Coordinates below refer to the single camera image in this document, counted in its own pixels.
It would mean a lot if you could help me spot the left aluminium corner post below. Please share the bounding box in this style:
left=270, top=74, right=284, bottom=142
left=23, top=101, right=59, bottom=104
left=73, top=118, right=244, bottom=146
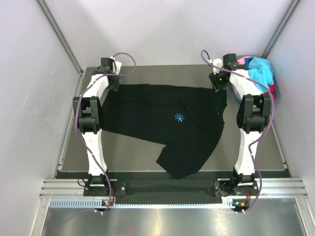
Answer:
left=35, top=0, right=83, bottom=74

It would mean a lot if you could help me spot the right aluminium corner post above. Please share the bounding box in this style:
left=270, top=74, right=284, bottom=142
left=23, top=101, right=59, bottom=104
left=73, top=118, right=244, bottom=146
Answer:
left=261, top=0, right=302, bottom=58

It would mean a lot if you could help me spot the blue-grey laundry basket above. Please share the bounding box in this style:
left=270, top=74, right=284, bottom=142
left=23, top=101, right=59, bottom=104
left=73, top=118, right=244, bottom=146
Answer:
left=237, top=56, right=280, bottom=101

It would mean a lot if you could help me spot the light cyan t shirt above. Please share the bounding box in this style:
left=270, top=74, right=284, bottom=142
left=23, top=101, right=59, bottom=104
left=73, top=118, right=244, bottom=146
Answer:
left=245, top=57, right=274, bottom=93

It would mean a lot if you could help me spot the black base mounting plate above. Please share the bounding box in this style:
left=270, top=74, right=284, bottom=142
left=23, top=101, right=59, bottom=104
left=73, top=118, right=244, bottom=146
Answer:
left=84, top=179, right=258, bottom=197

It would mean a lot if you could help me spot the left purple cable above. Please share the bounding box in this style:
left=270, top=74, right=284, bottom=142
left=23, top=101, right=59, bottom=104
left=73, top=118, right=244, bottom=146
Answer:
left=74, top=52, right=136, bottom=213

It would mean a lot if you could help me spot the black t shirt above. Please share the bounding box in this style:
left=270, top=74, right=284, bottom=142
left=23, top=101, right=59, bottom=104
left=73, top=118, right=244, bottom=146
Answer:
left=102, top=84, right=227, bottom=179

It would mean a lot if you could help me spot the red t shirt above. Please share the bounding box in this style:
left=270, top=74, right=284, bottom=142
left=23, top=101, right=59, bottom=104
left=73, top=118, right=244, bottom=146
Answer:
left=269, top=85, right=277, bottom=100

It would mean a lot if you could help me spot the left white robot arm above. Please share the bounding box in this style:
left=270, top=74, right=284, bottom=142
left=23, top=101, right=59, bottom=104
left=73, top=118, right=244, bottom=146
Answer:
left=72, top=57, right=122, bottom=197

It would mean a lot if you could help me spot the pink t shirt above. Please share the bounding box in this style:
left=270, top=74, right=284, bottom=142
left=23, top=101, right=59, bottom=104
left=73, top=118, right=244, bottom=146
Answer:
left=232, top=56, right=252, bottom=102

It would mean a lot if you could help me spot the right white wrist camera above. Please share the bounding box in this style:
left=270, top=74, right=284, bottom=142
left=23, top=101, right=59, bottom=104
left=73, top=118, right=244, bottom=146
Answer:
left=208, top=59, right=223, bottom=74

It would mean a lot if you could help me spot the grey slotted cable duct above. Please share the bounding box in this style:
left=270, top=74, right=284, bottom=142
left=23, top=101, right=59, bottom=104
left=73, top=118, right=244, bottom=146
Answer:
left=49, top=198, right=245, bottom=209

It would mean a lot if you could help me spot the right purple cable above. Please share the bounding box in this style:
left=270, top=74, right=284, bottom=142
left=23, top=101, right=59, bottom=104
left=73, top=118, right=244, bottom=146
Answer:
left=200, top=50, right=276, bottom=213

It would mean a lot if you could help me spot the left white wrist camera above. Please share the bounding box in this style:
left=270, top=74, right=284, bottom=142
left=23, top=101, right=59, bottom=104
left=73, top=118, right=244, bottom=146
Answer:
left=110, top=57, right=122, bottom=74

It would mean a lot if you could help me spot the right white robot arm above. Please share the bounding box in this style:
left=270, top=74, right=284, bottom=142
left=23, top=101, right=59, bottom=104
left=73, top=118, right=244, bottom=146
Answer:
left=205, top=54, right=274, bottom=197

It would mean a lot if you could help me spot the purple cable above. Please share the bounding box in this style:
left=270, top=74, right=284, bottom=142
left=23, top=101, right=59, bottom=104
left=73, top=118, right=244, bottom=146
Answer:
left=200, top=50, right=276, bottom=213
left=74, top=52, right=136, bottom=213

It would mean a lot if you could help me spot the aluminium corner post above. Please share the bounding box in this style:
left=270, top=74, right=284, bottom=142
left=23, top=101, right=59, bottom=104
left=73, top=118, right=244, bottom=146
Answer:
left=35, top=0, right=83, bottom=74
left=261, top=0, right=302, bottom=58

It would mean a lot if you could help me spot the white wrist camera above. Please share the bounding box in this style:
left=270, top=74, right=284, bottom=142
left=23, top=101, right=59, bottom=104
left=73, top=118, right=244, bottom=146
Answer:
left=110, top=57, right=122, bottom=74
left=208, top=59, right=223, bottom=74

